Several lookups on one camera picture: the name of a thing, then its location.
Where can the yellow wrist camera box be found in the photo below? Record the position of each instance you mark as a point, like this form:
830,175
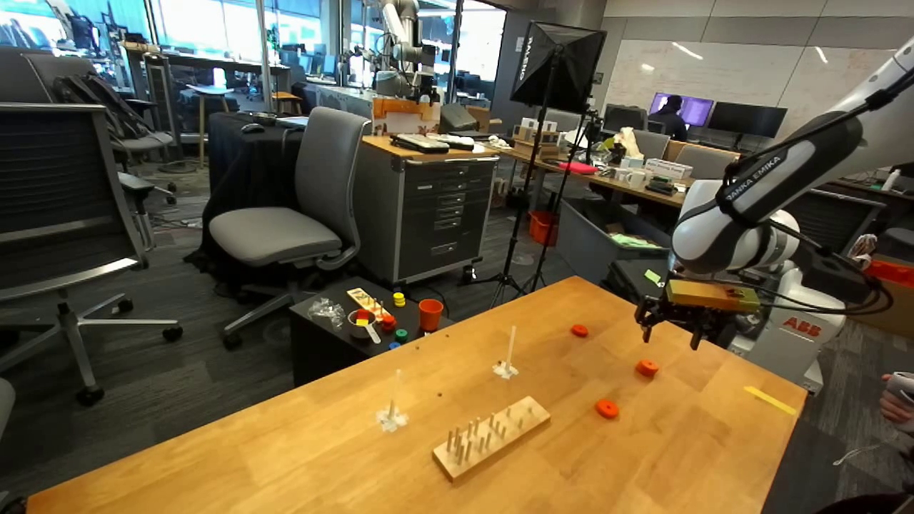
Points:
716,294

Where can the grey rolling cabinet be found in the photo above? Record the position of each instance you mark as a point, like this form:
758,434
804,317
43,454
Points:
439,214

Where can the wooden rack with rods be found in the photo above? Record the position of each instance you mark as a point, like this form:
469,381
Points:
517,429

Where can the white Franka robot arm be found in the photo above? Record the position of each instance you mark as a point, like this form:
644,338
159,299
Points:
723,237

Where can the wooden box on cabinet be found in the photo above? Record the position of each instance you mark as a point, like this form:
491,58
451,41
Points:
404,115

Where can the person hand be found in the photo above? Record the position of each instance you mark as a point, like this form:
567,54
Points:
901,398

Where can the flat black device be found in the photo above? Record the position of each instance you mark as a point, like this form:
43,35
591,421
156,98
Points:
420,142

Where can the tall white peg stand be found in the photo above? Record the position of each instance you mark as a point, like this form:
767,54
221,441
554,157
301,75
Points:
506,368

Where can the black softbox on stand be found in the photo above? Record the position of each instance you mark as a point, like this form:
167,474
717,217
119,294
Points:
560,67

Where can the white ABB robot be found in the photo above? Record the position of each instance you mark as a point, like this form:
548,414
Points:
801,344

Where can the small white peg stand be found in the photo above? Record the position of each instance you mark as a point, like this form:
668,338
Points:
393,414

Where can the clear plastic bag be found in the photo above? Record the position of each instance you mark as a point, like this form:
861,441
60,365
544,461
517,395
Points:
326,308

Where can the purple lit monitor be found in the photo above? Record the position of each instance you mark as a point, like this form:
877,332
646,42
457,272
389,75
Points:
693,112

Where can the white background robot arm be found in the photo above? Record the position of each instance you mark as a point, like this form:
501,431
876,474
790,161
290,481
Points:
400,32

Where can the orange cup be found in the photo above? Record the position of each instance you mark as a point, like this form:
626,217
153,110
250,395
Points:
431,311

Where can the small green piece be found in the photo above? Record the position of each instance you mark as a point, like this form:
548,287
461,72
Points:
400,335

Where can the black monitor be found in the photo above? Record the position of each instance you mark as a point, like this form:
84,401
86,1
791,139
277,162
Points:
750,118

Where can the grey office chair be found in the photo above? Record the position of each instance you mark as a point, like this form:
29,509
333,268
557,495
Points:
271,234

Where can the small red piece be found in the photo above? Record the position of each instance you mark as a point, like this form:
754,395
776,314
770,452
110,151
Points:
386,324

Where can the yellow tape strip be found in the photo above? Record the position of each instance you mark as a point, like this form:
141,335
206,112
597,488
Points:
770,401

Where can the dark storage crate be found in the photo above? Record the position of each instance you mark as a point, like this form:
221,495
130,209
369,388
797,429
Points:
610,237

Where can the small yellow block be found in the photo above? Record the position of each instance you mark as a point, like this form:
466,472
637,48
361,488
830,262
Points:
397,298

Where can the black mesh office chair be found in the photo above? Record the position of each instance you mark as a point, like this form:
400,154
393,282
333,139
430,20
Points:
57,172

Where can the dark office chair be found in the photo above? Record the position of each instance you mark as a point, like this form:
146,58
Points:
133,142

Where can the box of colourful toys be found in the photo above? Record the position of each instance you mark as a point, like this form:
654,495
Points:
317,345

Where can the red bucket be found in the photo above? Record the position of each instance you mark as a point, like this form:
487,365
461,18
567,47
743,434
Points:
544,228

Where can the cluttered long wooden desk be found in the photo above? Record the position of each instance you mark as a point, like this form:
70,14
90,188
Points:
618,178

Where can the red box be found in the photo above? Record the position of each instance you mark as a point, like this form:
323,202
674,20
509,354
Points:
893,272

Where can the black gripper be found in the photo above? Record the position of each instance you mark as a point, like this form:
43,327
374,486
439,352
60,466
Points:
696,317

